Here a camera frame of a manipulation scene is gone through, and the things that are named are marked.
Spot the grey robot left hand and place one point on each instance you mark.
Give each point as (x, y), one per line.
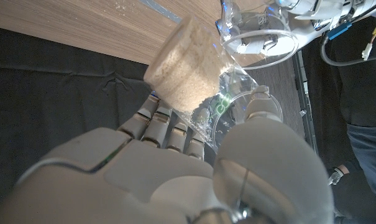
(299, 15)

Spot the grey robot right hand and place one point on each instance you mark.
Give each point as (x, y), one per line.
(159, 186)

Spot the clear plastic cup holding sugar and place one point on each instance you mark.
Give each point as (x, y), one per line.
(234, 87)

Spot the brown sugar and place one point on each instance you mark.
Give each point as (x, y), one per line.
(184, 71)

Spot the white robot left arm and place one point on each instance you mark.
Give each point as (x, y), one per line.
(374, 6)

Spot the person in black shirt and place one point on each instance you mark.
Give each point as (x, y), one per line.
(361, 99)

